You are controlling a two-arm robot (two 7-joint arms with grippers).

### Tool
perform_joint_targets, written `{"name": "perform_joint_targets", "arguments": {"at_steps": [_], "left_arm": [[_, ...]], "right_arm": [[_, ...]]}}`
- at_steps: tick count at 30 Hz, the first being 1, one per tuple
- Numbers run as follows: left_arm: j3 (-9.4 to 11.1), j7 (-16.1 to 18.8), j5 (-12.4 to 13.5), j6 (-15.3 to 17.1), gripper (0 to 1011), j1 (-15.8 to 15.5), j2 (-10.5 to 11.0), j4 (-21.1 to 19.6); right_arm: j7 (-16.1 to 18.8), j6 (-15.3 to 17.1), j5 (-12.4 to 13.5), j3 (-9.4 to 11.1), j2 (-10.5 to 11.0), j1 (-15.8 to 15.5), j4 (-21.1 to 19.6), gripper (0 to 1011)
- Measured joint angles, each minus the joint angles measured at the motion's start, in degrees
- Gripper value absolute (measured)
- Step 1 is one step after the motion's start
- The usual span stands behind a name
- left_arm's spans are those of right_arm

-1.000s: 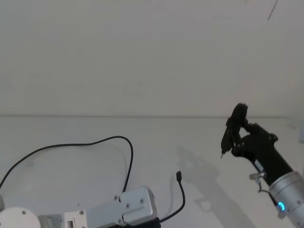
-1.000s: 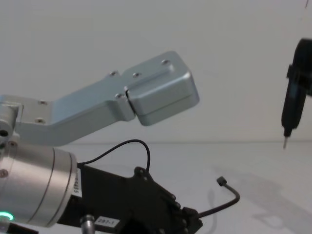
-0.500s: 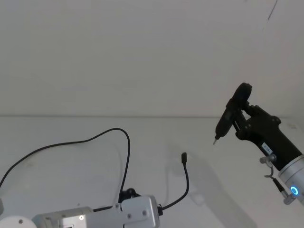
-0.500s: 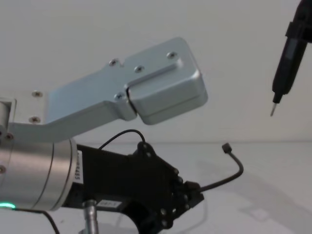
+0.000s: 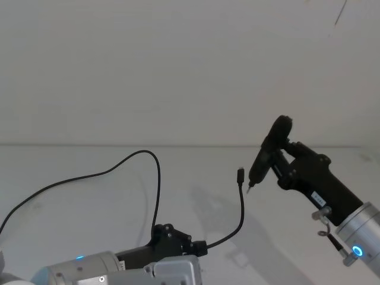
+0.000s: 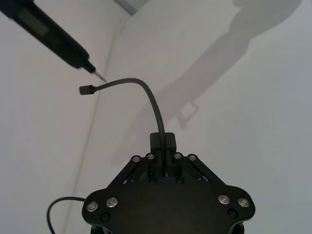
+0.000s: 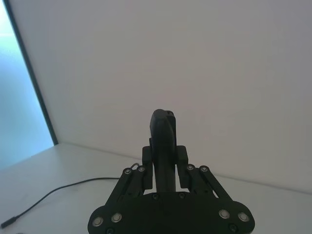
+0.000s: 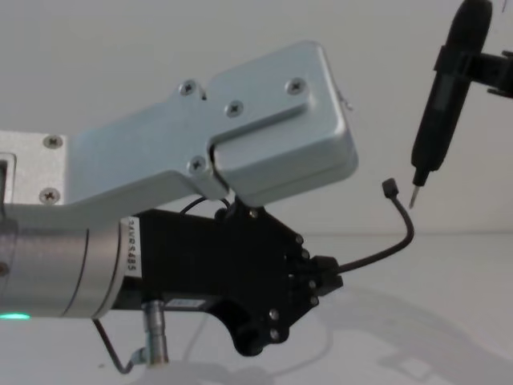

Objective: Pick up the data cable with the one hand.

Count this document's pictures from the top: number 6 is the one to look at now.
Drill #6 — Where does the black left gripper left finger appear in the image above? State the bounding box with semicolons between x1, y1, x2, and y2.
106;132;164;190

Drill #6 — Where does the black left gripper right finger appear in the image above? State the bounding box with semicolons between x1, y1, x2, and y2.
162;132;227;188

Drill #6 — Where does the black cable with small plug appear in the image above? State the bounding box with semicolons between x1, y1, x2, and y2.
78;78;171;177

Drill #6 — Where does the black corded tool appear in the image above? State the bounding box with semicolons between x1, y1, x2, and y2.
0;0;108;82

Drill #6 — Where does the thin dark robot cable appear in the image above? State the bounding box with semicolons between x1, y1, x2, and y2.
46;196;86;234

